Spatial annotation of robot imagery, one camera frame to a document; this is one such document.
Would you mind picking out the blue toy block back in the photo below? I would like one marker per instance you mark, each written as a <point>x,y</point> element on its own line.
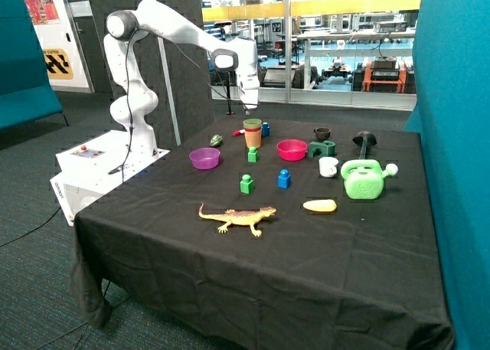
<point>265,129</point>

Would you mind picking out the teal sofa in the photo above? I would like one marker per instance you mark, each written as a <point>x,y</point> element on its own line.
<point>26,93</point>

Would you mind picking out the green toy block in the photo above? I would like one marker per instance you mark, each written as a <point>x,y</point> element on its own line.
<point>252,155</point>
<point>246,184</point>

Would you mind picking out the blue toy block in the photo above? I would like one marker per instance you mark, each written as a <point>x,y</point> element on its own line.
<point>284,179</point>
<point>265,129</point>

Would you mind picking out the dark green arch block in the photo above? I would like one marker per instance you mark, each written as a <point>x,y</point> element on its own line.
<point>321,149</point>

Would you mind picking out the red wall poster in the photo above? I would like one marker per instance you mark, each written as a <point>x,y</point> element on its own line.
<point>42,12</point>

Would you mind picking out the yellow plastic cup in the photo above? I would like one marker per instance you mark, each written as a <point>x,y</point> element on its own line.
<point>253,138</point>

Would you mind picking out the teal partition panel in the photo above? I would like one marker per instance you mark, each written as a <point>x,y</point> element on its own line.
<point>451,60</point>

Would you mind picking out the green toy pepper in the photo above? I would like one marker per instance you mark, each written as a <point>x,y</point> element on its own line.
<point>216,141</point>

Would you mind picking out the green toy block front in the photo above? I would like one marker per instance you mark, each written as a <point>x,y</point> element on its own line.
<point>246,184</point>

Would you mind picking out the dark brown small pot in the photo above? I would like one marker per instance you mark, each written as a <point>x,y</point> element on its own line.
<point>322,134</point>

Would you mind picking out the blue toy block front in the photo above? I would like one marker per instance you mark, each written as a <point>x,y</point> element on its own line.
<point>284,179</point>

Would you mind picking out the black tablecloth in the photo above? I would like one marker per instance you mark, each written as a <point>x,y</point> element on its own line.
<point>366,276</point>

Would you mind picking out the white small cup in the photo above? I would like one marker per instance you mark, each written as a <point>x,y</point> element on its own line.
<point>328,167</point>

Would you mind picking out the green plastic cup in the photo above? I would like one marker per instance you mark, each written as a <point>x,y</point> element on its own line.
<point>252,123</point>

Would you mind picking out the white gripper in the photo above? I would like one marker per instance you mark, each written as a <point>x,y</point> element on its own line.
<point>248,88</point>

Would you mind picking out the white robot control box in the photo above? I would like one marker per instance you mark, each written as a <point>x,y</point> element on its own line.
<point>94,168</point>

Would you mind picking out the green toy watering can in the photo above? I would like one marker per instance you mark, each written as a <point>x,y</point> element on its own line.
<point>364,178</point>

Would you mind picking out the red plastic cup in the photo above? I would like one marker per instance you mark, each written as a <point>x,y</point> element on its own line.
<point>252,129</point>

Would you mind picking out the yellow toy corn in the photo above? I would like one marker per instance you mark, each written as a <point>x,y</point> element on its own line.
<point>320,205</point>

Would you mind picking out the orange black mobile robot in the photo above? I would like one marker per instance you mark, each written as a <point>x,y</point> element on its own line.
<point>384,75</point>

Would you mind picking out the pink plastic bowl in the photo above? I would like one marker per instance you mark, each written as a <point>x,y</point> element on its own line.
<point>291,150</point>

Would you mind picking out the yellow black sign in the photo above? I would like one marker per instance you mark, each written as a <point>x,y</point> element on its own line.
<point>58,64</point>

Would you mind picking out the orange toy lizard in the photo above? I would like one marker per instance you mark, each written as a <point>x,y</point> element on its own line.
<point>240,218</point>

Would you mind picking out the white lab table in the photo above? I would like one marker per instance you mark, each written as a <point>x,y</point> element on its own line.
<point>358,45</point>

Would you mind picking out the purple plastic bowl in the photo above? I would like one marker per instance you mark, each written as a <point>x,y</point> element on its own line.
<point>205,158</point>

